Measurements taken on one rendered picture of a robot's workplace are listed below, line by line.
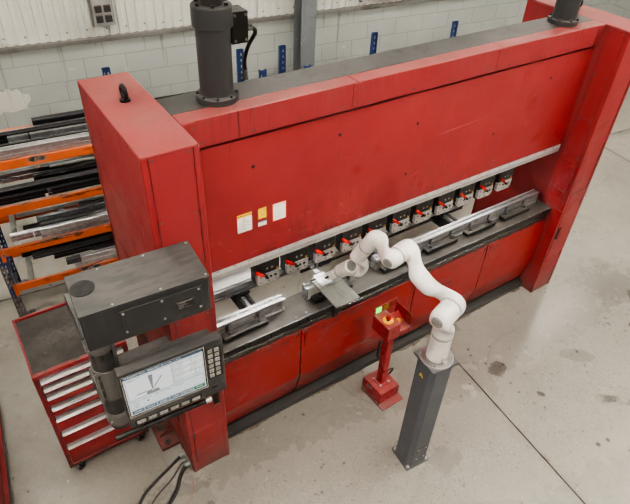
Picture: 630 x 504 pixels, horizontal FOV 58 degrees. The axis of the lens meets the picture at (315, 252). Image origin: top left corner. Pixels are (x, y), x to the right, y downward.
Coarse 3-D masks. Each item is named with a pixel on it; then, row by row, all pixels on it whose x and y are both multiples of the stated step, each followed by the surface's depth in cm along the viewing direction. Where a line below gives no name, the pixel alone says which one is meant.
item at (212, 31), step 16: (208, 0) 230; (224, 0) 239; (192, 16) 234; (208, 16) 231; (224, 16) 233; (240, 16) 242; (208, 32) 236; (224, 32) 239; (240, 32) 246; (256, 32) 256; (208, 48) 240; (224, 48) 243; (208, 64) 245; (224, 64) 247; (208, 80) 250; (224, 80) 251; (208, 96) 255; (224, 96) 255
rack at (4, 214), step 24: (240, 72) 477; (264, 72) 433; (0, 168) 382; (72, 192) 418; (96, 192) 426; (0, 216) 402; (24, 216) 458; (0, 240) 464; (48, 240) 430; (72, 240) 440; (0, 264) 423; (96, 264) 464; (24, 288) 444; (24, 312) 457
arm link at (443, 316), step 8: (440, 304) 291; (448, 304) 289; (456, 304) 290; (432, 312) 289; (440, 312) 285; (448, 312) 285; (456, 312) 288; (432, 320) 288; (440, 320) 284; (448, 320) 284; (432, 328) 303; (440, 328) 287; (448, 328) 287; (440, 336) 298; (448, 336) 298
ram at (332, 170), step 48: (432, 96) 323; (480, 96) 347; (528, 96) 376; (576, 96) 409; (240, 144) 267; (288, 144) 283; (336, 144) 302; (384, 144) 323; (432, 144) 347; (480, 144) 375; (528, 144) 408; (240, 192) 283; (288, 192) 302; (336, 192) 323; (384, 192) 347; (240, 240) 302; (288, 240) 323
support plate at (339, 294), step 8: (336, 280) 363; (320, 288) 356; (328, 288) 357; (336, 288) 357; (344, 288) 357; (328, 296) 351; (336, 296) 351; (344, 296) 352; (352, 296) 352; (336, 304) 346; (344, 304) 347
